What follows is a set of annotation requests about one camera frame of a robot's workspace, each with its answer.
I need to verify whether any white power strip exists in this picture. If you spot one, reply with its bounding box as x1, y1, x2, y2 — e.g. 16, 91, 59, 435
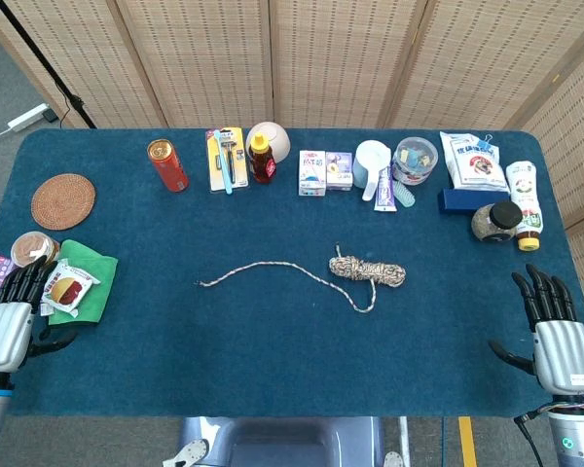
7, 102, 50, 132

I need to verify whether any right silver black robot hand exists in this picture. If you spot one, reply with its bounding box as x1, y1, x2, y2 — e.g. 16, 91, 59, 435
488, 264, 584, 396

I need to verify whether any brown sealed pudding cup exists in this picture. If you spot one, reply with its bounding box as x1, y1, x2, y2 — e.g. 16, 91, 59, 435
10, 231, 61, 269

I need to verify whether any white milk carton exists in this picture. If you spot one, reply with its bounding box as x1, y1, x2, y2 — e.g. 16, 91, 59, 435
298, 149, 328, 198

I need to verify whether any white squeeze sauce bottle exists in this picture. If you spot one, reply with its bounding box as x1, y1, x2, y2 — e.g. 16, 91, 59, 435
505, 161, 545, 252

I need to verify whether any white powder bag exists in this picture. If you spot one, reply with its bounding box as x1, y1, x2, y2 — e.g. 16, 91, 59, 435
439, 130, 511, 193

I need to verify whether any navy blue flat box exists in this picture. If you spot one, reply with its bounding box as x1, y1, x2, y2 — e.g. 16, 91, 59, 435
437, 187, 511, 215

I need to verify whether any braided beige rope bundle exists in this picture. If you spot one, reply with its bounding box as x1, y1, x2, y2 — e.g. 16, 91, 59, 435
198, 244, 408, 314

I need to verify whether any light blue toothbrush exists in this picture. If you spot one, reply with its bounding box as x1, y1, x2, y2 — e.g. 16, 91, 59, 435
212, 128, 235, 196

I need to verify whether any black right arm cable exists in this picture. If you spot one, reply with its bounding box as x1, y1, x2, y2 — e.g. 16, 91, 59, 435
513, 403, 561, 467

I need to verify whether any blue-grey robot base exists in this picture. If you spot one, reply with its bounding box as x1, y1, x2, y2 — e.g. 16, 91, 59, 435
163, 415, 405, 467

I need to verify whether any round woven rattan coaster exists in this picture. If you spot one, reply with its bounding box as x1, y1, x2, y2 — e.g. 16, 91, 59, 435
30, 173, 97, 232

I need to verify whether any purple white small box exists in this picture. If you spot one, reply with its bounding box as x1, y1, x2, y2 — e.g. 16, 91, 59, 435
325, 151, 354, 192

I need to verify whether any beige upturned bowl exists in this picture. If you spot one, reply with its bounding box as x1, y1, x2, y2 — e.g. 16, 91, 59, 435
245, 121, 292, 164

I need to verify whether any red drink can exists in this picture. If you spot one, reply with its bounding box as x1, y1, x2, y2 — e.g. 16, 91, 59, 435
146, 138, 191, 194

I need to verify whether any razor on yellow blister card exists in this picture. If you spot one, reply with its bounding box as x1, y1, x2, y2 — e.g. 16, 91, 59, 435
204, 126, 250, 194

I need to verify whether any pale blue comb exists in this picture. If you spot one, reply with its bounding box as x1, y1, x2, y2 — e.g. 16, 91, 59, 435
392, 175, 416, 209

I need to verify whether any red white snack packet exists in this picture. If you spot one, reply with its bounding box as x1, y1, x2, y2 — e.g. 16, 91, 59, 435
32, 258, 101, 320

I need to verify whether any purple white toothpaste tube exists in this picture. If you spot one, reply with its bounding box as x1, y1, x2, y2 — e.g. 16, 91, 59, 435
373, 165, 399, 214

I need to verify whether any glass jar with black lid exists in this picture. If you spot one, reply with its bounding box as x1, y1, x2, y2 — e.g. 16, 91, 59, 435
470, 199, 524, 244

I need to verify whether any honey bottle with yellow cap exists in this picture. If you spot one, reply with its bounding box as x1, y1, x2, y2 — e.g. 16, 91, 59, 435
248, 133, 277, 185

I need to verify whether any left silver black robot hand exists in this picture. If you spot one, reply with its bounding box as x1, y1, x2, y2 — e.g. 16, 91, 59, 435
0, 255, 78, 375

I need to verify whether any clear tub of clips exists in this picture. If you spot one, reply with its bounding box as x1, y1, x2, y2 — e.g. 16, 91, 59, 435
391, 136, 440, 187

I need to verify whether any green cloth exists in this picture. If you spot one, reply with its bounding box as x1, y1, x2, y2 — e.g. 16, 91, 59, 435
47, 238, 119, 326

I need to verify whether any black tripod stand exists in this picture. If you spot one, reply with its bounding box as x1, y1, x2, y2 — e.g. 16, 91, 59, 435
0, 0, 98, 129

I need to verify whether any bamboo folding screen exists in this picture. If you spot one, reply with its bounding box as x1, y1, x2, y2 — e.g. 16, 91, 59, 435
0, 0, 584, 341

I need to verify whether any white plastic measuring cup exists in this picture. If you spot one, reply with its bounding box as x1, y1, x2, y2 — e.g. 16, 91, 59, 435
352, 139, 393, 202

